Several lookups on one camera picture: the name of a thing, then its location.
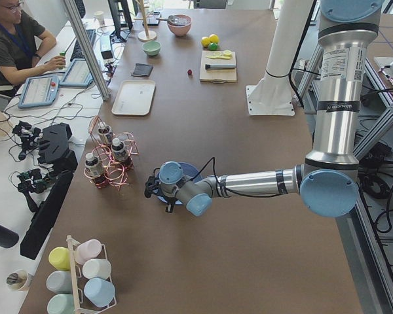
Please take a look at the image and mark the blue cup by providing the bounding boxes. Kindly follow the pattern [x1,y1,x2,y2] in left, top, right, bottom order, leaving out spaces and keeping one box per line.
[83,277,115,307]

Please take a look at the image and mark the grey folded cloth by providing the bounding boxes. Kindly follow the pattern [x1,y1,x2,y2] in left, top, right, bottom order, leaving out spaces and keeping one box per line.
[131,63,153,77]

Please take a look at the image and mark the wooden cutting board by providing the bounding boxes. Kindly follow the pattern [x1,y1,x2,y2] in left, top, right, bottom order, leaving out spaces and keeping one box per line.
[199,50,237,83]

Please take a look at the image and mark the yellow lemon slice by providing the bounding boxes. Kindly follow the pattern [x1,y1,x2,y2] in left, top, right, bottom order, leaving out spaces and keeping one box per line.
[222,50,233,57]

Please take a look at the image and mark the black keyboard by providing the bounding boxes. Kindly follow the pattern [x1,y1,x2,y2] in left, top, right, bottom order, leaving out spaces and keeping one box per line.
[69,28,97,63]

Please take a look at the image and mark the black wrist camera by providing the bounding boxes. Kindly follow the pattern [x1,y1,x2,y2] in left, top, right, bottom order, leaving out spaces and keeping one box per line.
[144,167,162,198]

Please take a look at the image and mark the pink cup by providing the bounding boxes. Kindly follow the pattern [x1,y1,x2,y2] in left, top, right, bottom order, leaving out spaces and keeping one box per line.
[74,239,102,265]

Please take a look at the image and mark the yellow cup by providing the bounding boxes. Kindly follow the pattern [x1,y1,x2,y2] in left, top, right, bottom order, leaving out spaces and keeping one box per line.
[48,247,70,271]

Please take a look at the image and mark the pink bowl with ice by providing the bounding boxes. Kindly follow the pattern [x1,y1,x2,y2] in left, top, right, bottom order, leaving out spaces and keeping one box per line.
[167,14,192,37]

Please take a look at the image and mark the black handled knife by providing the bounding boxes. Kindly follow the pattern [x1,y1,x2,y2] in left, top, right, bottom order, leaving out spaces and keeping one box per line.
[204,63,236,71]

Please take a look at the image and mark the dark drink bottle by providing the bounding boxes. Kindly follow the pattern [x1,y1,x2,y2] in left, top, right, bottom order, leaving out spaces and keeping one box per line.
[98,122,113,146]
[111,137,131,168]
[84,152,105,185]

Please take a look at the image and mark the copper wire bottle rack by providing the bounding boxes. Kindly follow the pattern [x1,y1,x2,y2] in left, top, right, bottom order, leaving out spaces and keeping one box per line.
[84,116,139,199]

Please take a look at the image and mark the black thermos bottle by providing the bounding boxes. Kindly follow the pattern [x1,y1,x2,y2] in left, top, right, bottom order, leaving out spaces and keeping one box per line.
[0,225,19,249]

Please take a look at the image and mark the paper cup with utensils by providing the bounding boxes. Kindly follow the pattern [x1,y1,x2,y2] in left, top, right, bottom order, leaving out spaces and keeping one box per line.
[6,270,33,291]

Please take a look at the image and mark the white cup rack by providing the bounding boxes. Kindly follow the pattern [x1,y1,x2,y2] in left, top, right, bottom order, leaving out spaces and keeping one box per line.
[66,235,118,314]

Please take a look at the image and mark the metal ice scoop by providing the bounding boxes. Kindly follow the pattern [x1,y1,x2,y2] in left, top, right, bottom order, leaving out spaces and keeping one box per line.
[157,15,187,26]

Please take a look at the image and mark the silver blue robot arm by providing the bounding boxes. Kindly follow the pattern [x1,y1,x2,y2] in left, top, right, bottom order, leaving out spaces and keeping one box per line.
[145,1,383,217]

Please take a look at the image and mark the yellow plastic knife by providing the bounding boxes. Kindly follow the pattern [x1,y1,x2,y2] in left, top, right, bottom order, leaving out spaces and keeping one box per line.
[205,55,232,60]

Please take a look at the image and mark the seated person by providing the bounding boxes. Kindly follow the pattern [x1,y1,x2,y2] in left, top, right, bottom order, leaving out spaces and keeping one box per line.
[0,1,66,94]

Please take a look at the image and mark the white cup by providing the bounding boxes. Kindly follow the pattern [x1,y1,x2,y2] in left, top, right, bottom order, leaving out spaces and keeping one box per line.
[82,258,112,280]

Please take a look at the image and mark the grey cup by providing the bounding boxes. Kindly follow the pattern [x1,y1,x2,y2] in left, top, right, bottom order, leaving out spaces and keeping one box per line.
[46,270,72,294]

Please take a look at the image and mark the cream plastic tray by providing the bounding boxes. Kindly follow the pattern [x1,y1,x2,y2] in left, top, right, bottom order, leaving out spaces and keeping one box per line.
[111,80,156,116]

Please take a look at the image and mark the blue plate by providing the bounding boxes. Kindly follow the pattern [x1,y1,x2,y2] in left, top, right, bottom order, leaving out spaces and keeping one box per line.
[154,162,202,203]

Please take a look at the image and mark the wooden cup tree stand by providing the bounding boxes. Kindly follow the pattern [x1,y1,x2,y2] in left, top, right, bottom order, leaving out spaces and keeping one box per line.
[135,0,157,43]

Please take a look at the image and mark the green lime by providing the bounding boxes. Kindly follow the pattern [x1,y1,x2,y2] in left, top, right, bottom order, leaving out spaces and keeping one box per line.
[208,43,218,51]

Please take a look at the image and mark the blue teach pendant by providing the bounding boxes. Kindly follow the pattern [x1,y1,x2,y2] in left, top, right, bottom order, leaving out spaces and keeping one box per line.
[18,75,60,109]
[60,58,93,88]

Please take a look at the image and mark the aluminium frame post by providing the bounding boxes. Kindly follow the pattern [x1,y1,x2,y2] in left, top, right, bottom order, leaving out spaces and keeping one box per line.
[61,0,110,101]

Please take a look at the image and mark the mint green cup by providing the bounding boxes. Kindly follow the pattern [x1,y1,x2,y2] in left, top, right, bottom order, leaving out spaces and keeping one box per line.
[47,294,75,314]

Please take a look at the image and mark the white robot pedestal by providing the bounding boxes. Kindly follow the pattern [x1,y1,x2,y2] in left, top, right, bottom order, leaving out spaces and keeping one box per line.
[246,0,316,116]

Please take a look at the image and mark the green bowl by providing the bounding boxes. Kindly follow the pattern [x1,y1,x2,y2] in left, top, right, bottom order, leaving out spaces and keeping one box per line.
[142,41,161,57]

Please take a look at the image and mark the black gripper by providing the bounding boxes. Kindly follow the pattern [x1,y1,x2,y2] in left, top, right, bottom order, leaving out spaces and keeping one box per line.
[163,196,179,213]

